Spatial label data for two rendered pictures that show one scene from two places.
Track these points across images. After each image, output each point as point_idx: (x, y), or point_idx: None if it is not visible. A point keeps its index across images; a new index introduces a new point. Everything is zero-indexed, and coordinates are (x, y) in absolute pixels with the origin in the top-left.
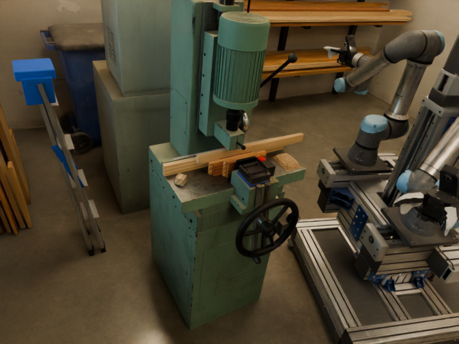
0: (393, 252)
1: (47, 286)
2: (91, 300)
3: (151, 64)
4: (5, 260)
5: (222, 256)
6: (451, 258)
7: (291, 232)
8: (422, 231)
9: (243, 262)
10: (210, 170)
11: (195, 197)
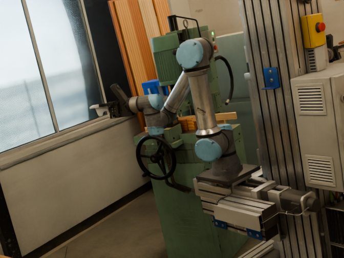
0: (202, 188)
1: (149, 217)
2: (154, 229)
3: (226, 80)
4: (151, 202)
5: (170, 192)
6: (226, 199)
7: (172, 166)
8: (211, 169)
9: (190, 208)
10: None
11: (140, 135)
